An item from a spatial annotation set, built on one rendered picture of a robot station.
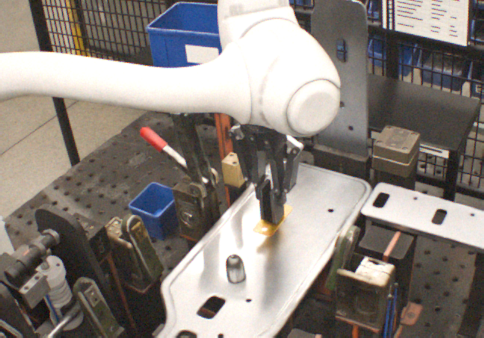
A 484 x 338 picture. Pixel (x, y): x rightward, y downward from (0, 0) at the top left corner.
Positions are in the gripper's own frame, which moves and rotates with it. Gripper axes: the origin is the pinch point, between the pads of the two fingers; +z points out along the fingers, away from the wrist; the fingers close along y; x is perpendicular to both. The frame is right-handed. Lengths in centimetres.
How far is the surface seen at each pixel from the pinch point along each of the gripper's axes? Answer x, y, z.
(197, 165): -1.4, -13.7, -4.5
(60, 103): 55, -122, 40
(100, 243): -23.5, -18.5, -2.3
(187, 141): -1.8, -14.5, -9.6
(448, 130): 38.7, 21.1, 3.5
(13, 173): 69, -196, 107
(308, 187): 13.0, 0.2, 6.6
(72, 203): 12, -72, 37
